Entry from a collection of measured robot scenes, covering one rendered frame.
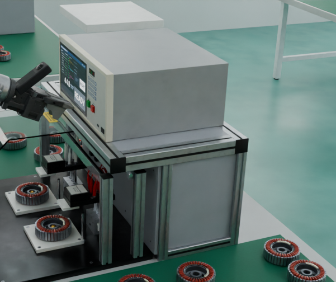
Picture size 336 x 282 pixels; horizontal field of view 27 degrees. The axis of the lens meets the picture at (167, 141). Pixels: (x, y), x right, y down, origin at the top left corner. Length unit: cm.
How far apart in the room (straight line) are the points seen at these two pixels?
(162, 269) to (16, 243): 45
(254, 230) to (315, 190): 203
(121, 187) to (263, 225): 49
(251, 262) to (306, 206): 200
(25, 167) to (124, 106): 82
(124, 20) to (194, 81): 99
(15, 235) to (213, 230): 62
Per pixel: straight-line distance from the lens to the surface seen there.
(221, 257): 219
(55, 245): 216
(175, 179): 205
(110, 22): 298
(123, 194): 230
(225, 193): 216
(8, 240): 223
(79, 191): 216
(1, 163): 276
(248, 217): 243
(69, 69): 226
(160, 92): 203
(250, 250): 224
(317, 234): 389
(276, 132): 513
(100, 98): 201
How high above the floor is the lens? 193
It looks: 23 degrees down
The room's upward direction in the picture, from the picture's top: 3 degrees clockwise
